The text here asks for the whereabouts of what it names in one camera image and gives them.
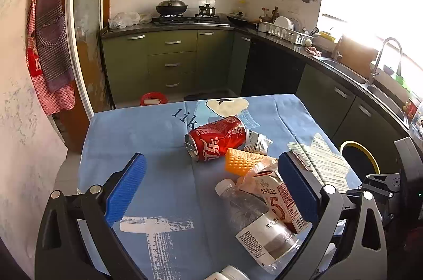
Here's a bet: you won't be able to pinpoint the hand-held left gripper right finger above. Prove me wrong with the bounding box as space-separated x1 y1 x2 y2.
278 150 388 280

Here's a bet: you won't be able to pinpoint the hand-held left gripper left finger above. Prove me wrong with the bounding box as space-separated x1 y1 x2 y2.
35 152 148 280

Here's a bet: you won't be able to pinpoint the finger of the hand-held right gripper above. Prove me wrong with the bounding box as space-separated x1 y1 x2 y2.
344 172 403 224

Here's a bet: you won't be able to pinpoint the white and red milk carton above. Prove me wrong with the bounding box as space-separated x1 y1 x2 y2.
253 169 311 234

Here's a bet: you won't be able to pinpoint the yellow rimmed trash bin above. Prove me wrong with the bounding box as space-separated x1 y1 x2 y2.
340 141 381 179

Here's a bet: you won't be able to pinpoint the clear plastic water bottle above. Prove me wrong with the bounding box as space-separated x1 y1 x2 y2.
215 178 301 274

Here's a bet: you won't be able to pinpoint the orange bumpy sponge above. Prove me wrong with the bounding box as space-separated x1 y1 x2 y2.
225 148 263 176

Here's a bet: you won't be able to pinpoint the blue star print tablecloth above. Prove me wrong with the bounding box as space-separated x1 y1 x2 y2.
77 94 362 280

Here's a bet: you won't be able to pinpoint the crumpled white wrapper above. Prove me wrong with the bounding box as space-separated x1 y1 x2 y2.
244 129 273 155

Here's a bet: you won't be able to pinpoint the red box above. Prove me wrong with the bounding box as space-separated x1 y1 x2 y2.
402 100 419 118

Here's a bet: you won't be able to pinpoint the red plastic basin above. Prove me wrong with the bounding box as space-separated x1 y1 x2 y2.
140 91 168 106

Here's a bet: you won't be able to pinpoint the green plastic holder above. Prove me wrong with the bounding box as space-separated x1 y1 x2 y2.
393 73 408 90

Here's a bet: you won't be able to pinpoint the red soda can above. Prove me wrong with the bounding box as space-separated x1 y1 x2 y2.
184 115 248 163

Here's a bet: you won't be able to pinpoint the dark green sink cabinets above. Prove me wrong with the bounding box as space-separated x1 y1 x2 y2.
231 32 413 168

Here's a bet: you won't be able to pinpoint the steel kitchen sink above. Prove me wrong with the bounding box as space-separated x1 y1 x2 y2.
315 57 407 125

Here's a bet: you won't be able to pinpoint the white plastic container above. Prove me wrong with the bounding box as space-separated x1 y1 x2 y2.
205 265 250 280

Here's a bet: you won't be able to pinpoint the steel kitchen faucet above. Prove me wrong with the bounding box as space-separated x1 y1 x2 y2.
367 37 404 86

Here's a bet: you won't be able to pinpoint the red checked apron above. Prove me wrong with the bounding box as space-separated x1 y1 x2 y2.
26 0 76 117

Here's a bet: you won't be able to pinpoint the wooden cutting board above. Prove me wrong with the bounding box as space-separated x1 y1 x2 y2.
332 34 380 77

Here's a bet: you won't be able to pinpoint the green drawer base cabinets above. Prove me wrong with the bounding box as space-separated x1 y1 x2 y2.
100 29 235 103

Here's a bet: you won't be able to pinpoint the white dish rack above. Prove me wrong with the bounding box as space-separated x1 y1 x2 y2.
266 22 314 46

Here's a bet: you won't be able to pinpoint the glass sliding door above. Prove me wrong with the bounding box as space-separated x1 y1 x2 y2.
64 0 114 120

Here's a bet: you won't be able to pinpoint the white plastic bag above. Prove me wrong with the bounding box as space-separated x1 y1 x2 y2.
108 12 141 29

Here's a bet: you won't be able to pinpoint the stack of white plates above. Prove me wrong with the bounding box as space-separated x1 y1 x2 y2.
274 16 295 30

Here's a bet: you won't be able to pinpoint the black countertop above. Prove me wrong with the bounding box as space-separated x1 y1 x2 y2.
100 20 423 138

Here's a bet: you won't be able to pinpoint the purple checked apron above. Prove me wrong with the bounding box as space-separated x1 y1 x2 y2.
35 0 75 92

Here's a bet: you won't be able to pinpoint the black gas stove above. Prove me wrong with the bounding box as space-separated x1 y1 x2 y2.
153 13 228 25

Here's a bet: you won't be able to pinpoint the group of sauce bottles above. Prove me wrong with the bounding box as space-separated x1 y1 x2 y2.
261 6 280 21

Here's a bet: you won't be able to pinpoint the black pan with glass lid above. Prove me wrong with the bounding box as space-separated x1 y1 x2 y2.
226 12 253 26

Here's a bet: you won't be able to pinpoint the black wok with lid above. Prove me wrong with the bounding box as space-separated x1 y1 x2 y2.
155 0 188 16

